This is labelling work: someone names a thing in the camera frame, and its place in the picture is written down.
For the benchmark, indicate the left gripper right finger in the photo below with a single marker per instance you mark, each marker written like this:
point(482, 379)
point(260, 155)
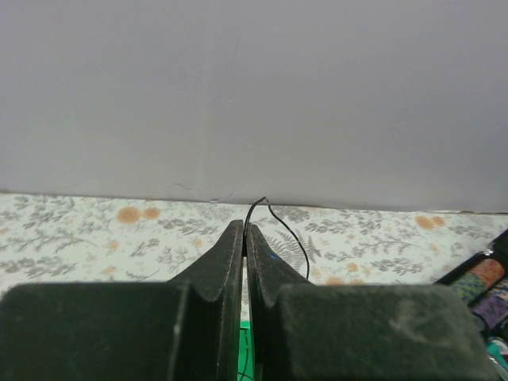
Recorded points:
point(302, 331)

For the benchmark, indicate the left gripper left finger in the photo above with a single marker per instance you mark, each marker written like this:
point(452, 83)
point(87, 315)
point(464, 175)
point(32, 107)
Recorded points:
point(186, 328)

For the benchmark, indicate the left green plastic bin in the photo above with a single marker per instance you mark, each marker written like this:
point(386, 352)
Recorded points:
point(245, 370)

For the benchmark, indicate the floral table mat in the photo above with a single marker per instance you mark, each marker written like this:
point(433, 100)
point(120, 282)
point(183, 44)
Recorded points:
point(63, 238)

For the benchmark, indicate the black poker chip case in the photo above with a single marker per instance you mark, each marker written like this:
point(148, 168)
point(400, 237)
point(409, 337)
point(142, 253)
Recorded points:
point(481, 283)

